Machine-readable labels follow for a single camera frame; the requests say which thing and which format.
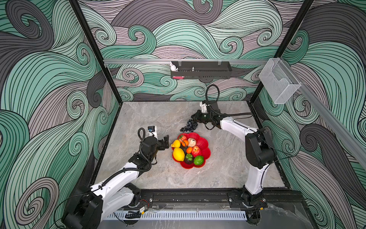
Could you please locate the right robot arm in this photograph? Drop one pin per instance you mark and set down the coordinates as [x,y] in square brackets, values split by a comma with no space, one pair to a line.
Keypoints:
[259,153]

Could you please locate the aluminium rail back wall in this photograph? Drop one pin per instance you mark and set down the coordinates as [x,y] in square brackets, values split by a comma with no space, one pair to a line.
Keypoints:
[145,61]

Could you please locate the clear plastic wall bin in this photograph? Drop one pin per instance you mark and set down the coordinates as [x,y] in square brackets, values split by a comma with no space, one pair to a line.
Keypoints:
[279,80]

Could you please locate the black wall shelf tray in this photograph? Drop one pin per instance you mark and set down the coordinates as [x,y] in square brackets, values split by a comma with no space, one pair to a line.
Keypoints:
[203,70]

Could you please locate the green lime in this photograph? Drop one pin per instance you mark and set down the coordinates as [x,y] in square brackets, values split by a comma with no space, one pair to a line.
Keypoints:
[198,160]

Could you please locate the white perforated cable duct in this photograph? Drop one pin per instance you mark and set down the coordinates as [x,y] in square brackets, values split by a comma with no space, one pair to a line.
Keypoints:
[194,215]

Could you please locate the red apple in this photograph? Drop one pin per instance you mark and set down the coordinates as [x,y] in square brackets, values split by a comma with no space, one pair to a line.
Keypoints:
[196,151]

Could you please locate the black grape bunch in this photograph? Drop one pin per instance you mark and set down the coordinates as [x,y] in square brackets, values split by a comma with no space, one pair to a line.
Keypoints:
[191,126]

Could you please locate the small yellow citrus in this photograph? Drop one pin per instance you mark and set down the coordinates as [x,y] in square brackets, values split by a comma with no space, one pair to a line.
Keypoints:
[176,144]

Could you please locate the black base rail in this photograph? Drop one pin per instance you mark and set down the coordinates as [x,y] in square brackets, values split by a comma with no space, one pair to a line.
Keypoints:
[194,196]

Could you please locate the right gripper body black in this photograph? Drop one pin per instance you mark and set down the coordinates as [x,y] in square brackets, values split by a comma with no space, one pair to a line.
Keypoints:
[206,118]

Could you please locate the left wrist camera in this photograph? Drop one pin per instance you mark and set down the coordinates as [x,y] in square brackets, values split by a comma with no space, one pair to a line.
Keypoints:
[152,131]

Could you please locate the white rabbit figurine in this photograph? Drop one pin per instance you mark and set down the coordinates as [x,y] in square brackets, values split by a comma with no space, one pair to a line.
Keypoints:
[173,67]

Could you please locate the aluminium rail right wall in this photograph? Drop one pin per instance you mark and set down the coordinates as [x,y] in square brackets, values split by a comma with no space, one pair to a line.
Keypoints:
[330,106]

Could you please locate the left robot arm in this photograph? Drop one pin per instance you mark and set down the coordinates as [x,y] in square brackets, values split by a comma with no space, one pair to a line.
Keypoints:
[91,205]

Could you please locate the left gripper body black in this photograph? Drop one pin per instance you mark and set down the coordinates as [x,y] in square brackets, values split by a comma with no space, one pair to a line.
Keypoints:
[158,146]

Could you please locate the yellow lemon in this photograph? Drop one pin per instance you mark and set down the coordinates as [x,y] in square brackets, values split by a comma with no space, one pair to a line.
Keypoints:
[178,154]

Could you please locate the aluminium rail wall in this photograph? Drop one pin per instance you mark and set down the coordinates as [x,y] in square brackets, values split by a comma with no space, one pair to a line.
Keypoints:
[330,106]
[145,61]

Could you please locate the red flower-shaped bowl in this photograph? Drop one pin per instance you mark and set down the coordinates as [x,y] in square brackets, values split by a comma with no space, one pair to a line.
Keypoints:
[204,147]

